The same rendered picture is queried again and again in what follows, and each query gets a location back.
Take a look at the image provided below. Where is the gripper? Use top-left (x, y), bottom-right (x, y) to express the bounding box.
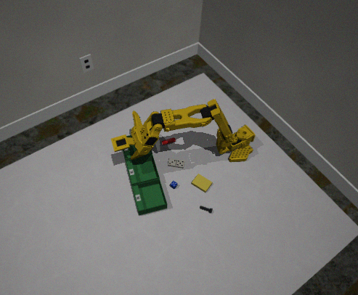
top-left (111, 111), bottom-right (153, 160)

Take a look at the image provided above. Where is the grey domino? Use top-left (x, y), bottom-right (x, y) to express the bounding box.
top-left (168, 158), bottom-right (184, 169)

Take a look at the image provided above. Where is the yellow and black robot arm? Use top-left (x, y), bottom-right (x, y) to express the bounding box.
top-left (142, 99), bottom-right (254, 162)

